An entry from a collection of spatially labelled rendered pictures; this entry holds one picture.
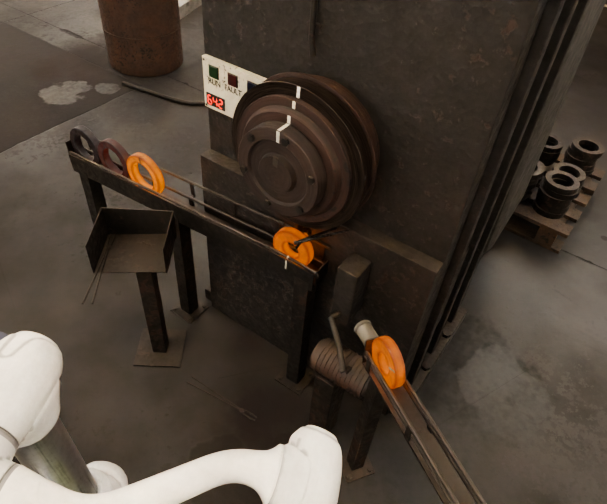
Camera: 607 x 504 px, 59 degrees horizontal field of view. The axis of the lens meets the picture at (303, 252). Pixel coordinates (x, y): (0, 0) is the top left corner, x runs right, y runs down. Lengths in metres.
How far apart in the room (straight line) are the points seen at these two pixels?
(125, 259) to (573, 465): 1.92
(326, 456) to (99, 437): 1.47
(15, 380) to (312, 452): 0.52
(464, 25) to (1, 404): 1.20
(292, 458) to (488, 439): 1.55
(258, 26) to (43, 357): 1.09
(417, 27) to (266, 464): 1.03
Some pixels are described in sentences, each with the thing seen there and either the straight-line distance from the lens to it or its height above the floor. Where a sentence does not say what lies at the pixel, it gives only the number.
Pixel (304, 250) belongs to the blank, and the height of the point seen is 0.77.
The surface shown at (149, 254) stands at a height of 0.60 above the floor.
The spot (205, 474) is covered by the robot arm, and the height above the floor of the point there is 1.12.
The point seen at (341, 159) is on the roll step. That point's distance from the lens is 1.46.
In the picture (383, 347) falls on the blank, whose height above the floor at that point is 0.76.
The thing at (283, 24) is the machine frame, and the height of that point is 1.42.
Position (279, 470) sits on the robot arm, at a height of 1.13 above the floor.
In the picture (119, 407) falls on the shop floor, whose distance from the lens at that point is 2.38.
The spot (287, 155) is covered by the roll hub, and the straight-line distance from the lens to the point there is 1.48.
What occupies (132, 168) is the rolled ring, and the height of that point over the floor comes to 0.71.
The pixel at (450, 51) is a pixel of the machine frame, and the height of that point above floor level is 1.49.
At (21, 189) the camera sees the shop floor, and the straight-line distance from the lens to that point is 3.52.
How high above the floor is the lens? 2.02
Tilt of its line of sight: 44 degrees down
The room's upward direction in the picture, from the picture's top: 6 degrees clockwise
